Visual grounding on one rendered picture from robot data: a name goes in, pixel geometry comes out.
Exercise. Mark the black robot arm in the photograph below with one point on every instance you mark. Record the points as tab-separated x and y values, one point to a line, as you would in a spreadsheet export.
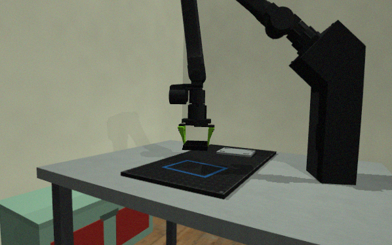
278	21

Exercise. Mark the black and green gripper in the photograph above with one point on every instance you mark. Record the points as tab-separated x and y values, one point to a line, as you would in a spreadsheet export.
196	119

